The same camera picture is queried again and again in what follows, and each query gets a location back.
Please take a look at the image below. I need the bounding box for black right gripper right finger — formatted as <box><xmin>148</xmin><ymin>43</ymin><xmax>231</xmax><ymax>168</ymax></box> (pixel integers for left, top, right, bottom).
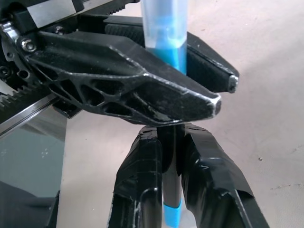
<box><xmin>181</xmin><ymin>123</ymin><xmax>270</xmax><ymax>228</ymax></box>

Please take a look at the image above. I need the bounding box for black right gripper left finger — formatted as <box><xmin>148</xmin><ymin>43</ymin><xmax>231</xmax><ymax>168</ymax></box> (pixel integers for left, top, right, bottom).
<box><xmin>108</xmin><ymin>125</ymin><xmax>165</xmax><ymax>228</ymax></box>

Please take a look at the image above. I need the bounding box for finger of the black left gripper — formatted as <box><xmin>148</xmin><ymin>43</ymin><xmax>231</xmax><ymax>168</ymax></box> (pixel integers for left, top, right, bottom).
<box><xmin>78</xmin><ymin>14</ymin><xmax>240</xmax><ymax>94</ymax></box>
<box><xmin>20</xmin><ymin>30</ymin><xmax>222</xmax><ymax>127</ymax></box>

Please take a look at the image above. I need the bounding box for black pen with blue band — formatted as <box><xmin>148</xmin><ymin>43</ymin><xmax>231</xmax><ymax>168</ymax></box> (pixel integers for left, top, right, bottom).
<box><xmin>156</xmin><ymin>125</ymin><xmax>184</xmax><ymax>228</ymax></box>

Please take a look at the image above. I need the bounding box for blue pen with translucent cap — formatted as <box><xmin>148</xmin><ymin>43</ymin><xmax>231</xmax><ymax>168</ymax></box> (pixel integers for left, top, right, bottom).
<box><xmin>140</xmin><ymin>0</ymin><xmax>190</xmax><ymax>77</ymax></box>

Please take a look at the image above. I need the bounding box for grey glossy panel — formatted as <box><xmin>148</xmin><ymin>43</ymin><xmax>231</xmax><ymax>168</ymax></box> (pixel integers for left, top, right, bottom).
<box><xmin>0</xmin><ymin>111</ymin><xmax>68</xmax><ymax>198</ymax></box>

